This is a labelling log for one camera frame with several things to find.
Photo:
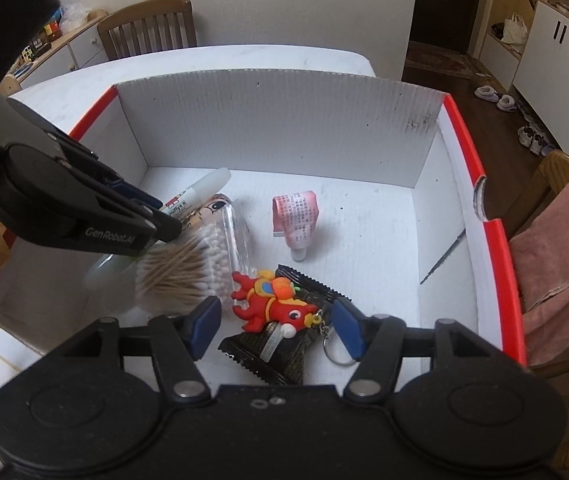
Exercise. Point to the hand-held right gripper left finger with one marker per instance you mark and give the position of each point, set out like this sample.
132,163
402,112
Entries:
204,330

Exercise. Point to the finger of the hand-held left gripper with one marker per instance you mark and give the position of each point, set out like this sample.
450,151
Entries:
109,237
134,194

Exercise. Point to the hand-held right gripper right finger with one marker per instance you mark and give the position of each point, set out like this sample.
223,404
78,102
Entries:
347,330

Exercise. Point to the black snack packet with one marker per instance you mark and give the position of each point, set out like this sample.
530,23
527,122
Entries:
259,357

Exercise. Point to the cotton swab pack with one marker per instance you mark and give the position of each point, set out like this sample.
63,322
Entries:
214,255

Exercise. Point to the cartoon face charm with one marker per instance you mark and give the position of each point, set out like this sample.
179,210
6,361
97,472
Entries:
212,209

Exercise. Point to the pink printed tube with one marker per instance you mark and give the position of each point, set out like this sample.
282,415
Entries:
297,220

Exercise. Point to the red cardboard box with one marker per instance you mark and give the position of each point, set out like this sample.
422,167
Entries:
289,125

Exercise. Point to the small light wood chair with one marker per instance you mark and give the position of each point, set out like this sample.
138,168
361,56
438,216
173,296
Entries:
10,85

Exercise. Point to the clear plastic bag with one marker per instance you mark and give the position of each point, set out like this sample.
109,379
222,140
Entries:
74,17

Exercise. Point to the light wood sideboard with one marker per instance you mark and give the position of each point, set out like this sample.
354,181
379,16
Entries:
79,45

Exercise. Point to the dark wooden chair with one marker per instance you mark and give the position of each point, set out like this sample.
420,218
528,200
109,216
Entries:
144,25

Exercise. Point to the pink towel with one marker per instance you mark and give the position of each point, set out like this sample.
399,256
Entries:
559,250

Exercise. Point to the wooden chair with towel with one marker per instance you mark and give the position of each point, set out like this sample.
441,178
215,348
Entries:
554,170

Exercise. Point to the pair of white sneakers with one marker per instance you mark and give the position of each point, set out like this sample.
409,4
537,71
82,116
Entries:
537,141

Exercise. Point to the grey slipper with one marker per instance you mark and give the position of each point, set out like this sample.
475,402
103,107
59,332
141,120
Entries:
506,103
485,94

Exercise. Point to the patterned door rug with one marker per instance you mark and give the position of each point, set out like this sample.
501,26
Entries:
437,62

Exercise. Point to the lower white cabinet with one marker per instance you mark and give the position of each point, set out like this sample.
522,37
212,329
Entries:
559,75

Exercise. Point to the white tote bag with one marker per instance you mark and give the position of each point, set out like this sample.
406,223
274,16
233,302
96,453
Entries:
514,30

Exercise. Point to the dark door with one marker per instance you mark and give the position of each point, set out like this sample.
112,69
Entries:
444,0

